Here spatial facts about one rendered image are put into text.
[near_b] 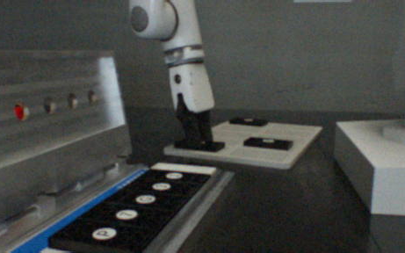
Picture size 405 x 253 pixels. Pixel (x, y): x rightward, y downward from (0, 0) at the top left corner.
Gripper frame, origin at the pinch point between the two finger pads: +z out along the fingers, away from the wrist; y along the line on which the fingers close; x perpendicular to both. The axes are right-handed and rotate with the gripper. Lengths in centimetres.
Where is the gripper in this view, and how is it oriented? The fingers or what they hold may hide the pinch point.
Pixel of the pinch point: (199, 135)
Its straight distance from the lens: 83.2
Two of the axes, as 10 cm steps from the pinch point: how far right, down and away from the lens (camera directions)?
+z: 1.9, 9.8, 0.9
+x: -8.8, 1.3, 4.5
